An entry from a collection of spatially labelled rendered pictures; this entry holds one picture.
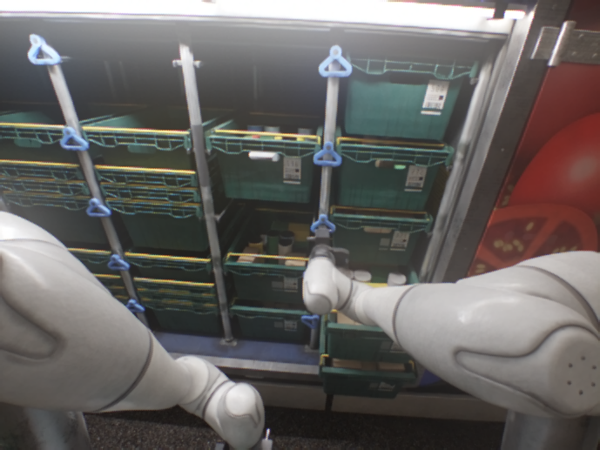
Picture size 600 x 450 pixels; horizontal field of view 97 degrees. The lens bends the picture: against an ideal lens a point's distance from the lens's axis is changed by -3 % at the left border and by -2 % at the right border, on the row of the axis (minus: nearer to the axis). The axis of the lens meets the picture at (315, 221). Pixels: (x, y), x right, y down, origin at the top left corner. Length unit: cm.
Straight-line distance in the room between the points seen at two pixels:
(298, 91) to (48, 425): 271
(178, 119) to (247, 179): 76
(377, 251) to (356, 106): 59
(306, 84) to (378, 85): 194
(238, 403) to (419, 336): 50
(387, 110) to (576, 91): 49
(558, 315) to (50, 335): 41
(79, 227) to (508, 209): 168
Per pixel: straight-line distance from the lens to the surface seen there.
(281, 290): 135
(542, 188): 107
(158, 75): 330
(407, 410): 185
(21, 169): 155
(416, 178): 108
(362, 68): 97
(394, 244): 120
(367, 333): 107
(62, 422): 62
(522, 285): 34
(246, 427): 76
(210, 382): 82
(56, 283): 31
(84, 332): 32
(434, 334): 33
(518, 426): 55
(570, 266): 41
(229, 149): 106
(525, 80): 94
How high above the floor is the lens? 194
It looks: 29 degrees down
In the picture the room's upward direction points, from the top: 3 degrees clockwise
